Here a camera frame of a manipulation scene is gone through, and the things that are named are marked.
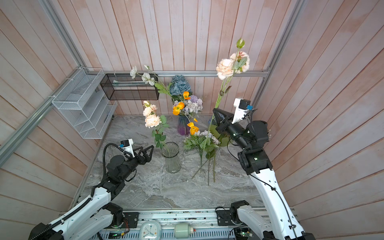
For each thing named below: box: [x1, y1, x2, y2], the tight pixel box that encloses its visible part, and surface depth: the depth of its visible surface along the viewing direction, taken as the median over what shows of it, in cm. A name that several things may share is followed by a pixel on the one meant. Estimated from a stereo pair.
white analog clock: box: [139, 220, 162, 240], surface depth 70 cm
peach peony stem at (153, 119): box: [142, 100, 170, 150], surface depth 70 cm
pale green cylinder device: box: [175, 223, 191, 239], surface depth 65 cm
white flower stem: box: [130, 65, 172, 97], surface depth 87 cm
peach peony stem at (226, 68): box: [209, 38, 250, 127], surface depth 51 cm
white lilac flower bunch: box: [183, 130, 219, 186], surface depth 97 cm
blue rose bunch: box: [169, 74, 193, 96], surface depth 83 cm
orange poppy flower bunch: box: [172, 91, 200, 136], surface depth 74 cm
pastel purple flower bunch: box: [173, 95, 203, 114], surface depth 87 cm
